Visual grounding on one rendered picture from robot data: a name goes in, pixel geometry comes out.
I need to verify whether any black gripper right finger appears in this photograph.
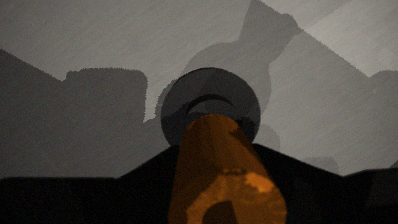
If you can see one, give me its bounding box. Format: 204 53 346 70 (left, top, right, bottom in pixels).
252 143 398 224

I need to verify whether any orange cylinder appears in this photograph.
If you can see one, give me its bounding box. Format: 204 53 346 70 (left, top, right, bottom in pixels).
168 114 287 224

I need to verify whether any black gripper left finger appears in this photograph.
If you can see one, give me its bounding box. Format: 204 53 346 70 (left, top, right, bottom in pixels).
0 145 180 224

